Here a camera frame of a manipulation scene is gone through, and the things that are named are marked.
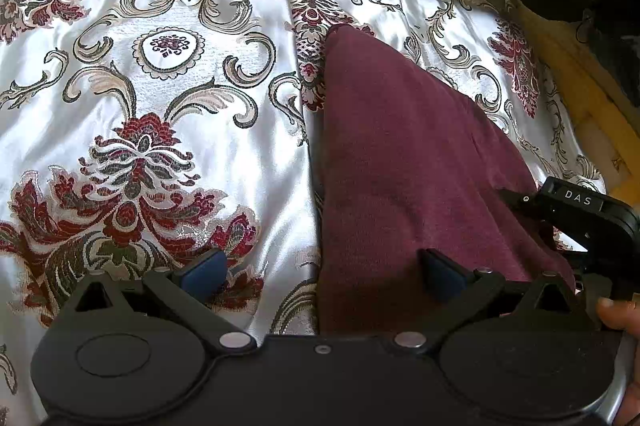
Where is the maroon long-sleeve shirt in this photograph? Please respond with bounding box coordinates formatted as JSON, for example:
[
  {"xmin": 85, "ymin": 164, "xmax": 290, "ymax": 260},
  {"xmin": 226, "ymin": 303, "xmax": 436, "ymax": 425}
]
[{"xmin": 311, "ymin": 23, "xmax": 576, "ymax": 338}]

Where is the person's right hand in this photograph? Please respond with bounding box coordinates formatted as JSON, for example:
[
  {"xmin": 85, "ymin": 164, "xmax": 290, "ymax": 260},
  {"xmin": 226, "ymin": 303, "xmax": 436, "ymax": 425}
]
[{"xmin": 596, "ymin": 297, "xmax": 640, "ymax": 425}]

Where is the floral satin bedspread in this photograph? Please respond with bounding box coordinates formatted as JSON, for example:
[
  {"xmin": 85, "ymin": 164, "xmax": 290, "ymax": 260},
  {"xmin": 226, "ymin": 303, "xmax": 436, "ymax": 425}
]
[{"xmin": 1, "ymin": 0, "xmax": 605, "ymax": 425}]

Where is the wooden bed frame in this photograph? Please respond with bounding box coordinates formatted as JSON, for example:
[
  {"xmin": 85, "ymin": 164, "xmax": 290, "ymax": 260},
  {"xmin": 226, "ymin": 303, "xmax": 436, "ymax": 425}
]
[{"xmin": 249, "ymin": 0, "xmax": 640, "ymax": 207}]

